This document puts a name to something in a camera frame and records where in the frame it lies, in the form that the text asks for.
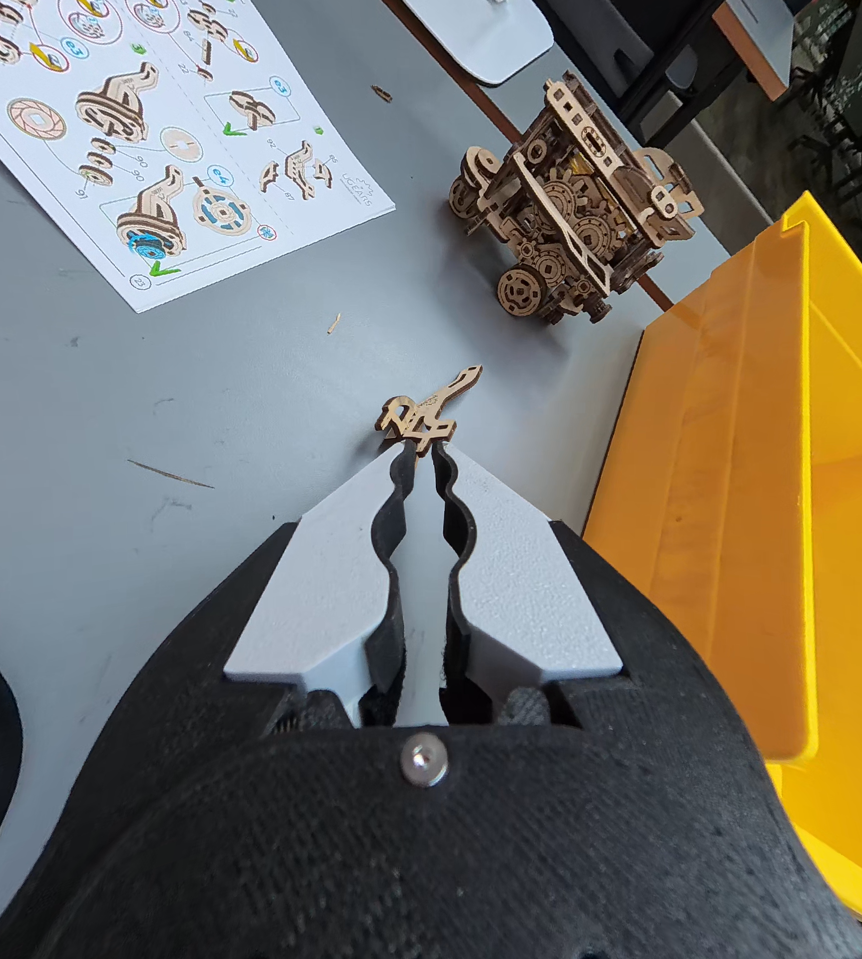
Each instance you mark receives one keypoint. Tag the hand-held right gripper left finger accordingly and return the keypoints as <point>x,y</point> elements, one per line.
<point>326,599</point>

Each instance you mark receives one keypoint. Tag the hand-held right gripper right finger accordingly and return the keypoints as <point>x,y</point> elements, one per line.
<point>521,599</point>

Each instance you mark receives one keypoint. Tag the small hooked wooden part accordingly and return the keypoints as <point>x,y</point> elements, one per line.
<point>442,404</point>

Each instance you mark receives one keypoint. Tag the assembled wooden gear model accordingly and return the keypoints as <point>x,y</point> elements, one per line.
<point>566,210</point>

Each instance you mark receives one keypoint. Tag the long thin wood splinter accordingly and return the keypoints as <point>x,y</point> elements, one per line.
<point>172,474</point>

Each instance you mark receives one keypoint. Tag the yellow plastic bin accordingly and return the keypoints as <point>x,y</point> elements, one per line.
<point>738,449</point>

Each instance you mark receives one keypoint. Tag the illustrated instruction booklet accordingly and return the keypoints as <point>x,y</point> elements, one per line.
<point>198,225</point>

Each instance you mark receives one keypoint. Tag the grey stand base plate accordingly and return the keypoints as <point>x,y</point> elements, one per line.
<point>476,37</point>

